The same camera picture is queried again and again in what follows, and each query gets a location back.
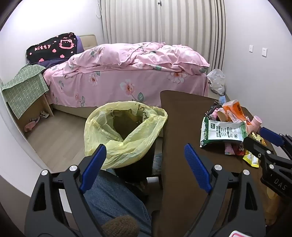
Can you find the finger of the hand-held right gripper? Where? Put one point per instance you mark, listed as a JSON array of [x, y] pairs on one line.
[[271, 136], [253, 145]]

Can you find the pair of white shoes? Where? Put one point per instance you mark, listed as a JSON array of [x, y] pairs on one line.
[[44, 114]]

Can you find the bed with pink cover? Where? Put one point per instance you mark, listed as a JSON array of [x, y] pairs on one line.
[[109, 86]]

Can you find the black trash bin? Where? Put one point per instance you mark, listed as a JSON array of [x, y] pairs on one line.
[[132, 173]]

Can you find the dark brown wrapper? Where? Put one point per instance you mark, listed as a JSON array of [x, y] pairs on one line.
[[213, 109]]

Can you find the white pleated curtain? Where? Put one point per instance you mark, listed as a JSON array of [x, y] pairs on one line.
[[164, 22]]

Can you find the pink cup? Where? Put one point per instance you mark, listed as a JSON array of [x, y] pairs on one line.
[[256, 123]]

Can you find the pink stick packet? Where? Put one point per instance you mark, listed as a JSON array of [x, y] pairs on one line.
[[231, 149]]

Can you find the brown fuzzy slipper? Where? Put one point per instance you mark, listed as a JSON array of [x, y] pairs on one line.
[[121, 226], [142, 189]]

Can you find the person's leg in jeans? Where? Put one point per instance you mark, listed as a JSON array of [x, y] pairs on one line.
[[114, 200]]

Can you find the green checked cloth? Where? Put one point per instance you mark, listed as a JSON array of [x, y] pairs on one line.
[[22, 91]]

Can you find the black cat print blanket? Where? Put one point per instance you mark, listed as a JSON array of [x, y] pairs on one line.
[[52, 49]]

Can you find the orange packet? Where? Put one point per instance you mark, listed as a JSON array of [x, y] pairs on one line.
[[232, 109]]

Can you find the brown table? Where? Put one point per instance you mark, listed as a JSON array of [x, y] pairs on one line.
[[182, 118]]

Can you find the yellow trash bag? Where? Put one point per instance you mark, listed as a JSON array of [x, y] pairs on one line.
[[100, 136]]

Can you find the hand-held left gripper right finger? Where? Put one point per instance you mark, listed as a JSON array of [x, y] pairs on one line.
[[197, 168]]

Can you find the blue white wrapper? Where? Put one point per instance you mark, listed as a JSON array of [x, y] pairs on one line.
[[222, 99]]

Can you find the pink floral duvet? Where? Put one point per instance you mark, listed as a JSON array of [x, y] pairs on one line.
[[141, 54]]

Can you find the white plastic bag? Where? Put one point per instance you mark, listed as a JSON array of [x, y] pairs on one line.
[[216, 79]]

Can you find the wooden nightstand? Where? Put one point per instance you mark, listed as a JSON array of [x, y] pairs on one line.
[[34, 109]]

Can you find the white wall socket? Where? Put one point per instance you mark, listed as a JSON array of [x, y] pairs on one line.
[[264, 52]]

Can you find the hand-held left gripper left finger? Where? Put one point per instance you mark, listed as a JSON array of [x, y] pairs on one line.
[[93, 168]]

